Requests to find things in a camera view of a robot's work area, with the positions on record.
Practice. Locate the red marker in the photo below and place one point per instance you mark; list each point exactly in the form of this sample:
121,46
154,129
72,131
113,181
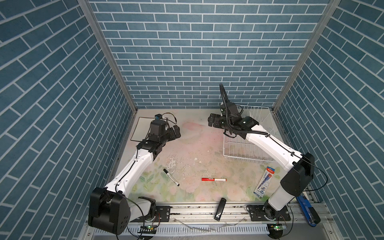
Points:
214,179

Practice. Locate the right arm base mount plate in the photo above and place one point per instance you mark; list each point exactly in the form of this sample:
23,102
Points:
257,214

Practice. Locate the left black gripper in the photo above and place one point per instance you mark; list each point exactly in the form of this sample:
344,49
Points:
172,135

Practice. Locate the black capped white marker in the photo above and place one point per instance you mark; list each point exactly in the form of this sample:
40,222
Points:
171,177

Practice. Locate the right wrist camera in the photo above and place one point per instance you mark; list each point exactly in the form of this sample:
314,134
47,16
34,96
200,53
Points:
224,109

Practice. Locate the aluminium front rail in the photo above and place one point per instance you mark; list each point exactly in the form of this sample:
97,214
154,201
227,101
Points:
203,213

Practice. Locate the blue black box cutter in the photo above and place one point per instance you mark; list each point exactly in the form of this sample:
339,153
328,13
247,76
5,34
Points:
308,211

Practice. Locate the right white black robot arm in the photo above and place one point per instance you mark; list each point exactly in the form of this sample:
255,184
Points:
299,167

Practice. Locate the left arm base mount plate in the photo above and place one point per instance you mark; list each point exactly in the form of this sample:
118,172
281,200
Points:
162,214

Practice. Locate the black remote control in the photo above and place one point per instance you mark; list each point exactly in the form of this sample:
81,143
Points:
220,209

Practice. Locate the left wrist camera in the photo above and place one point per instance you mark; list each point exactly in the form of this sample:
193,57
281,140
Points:
158,116

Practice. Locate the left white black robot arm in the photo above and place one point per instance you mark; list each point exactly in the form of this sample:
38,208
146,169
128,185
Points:
110,208

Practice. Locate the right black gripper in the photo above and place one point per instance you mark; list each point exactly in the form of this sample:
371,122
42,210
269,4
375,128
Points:
216,123

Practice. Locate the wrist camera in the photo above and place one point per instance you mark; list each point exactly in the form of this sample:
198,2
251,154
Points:
158,116
224,109

